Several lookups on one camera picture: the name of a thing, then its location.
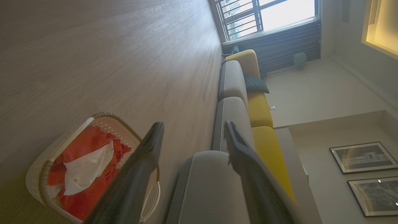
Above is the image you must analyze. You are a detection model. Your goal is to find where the dark grey cushion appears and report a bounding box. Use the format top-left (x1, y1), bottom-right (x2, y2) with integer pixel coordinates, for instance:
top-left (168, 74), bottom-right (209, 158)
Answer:
top-left (245, 75), bottom-right (270, 94)

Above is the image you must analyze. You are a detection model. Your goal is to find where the red cloth garment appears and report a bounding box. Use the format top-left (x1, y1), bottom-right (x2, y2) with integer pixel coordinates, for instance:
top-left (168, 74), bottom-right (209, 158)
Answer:
top-left (47, 125), bottom-right (132, 221)

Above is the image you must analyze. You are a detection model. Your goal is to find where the white cloth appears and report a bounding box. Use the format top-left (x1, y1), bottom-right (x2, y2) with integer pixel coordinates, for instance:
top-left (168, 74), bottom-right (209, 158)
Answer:
top-left (63, 141), bottom-right (114, 196)

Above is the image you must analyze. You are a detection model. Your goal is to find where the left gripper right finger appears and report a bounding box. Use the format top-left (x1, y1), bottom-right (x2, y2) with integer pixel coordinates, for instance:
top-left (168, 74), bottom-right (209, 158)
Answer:
top-left (224, 121), bottom-right (300, 224)

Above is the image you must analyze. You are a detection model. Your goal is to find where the black framed picture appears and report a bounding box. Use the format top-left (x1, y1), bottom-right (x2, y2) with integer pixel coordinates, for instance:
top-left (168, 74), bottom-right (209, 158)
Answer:
top-left (347, 176), bottom-right (398, 217)
top-left (330, 142), bottom-right (398, 175)

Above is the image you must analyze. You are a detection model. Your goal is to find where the white air vent grille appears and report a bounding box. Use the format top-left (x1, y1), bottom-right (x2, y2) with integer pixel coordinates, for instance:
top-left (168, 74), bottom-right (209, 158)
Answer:
top-left (368, 0), bottom-right (380, 25)

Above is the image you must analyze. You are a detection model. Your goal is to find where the woven white laundry basket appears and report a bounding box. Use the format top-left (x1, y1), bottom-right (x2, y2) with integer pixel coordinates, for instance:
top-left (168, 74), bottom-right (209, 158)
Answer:
top-left (25, 112), bottom-right (161, 224)

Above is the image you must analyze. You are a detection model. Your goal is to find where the pale green round vase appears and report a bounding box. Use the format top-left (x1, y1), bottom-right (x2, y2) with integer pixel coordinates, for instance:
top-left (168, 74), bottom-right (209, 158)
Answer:
top-left (293, 51), bottom-right (308, 68)

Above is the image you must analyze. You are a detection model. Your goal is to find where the window with dark railing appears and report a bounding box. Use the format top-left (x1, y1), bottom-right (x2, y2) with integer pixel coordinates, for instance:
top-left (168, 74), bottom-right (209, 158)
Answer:
top-left (215, 0), bottom-right (319, 42)

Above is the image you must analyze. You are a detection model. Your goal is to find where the dark slatted panel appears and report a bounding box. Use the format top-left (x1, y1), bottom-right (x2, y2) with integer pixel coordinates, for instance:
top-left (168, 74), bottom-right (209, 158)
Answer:
top-left (222, 20), bottom-right (321, 73)

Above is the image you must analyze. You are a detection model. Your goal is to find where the grey and yellow sofa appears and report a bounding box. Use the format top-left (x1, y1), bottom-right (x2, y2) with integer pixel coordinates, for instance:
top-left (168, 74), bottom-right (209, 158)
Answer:
top-left (165, 49), bottom-right (296, 224)

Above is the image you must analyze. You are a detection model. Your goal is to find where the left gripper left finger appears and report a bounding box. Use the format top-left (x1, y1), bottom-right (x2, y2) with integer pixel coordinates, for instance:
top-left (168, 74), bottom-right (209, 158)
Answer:
top-left (84, 121), bottom-right (164, 224)

